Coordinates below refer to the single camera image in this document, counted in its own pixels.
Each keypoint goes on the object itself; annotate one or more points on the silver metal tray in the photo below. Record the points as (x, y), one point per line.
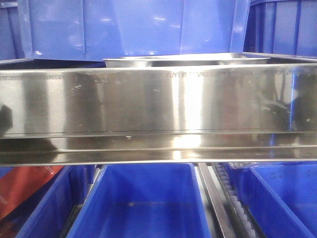
(186, 60)

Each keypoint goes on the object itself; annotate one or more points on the blue bin lower centre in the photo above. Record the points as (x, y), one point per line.
(143, 201)

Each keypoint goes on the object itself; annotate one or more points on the blue bin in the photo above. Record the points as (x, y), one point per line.
(67, 189)
(281, 197)
(143, 201)

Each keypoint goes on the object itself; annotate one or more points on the large blue crate behind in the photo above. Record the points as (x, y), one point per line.
(93, 30)

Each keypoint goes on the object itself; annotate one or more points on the blue bin lower right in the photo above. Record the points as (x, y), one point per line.
(281, 197)

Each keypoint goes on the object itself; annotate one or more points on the blue bin lower left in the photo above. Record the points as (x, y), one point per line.
(67, 189)

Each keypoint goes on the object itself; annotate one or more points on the blue crate upper right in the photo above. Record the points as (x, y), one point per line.
(282, 27)

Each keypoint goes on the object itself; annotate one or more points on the red cardboard package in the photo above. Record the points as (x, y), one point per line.
(20, 183)

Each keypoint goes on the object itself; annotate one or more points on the blue crate upper left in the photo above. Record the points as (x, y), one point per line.
(10, 35)

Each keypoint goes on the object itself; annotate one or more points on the stainless steel shelf rail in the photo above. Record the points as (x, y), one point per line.
(215, 113)

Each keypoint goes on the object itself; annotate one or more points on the metal roller track rail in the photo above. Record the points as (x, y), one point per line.
(226, 216)

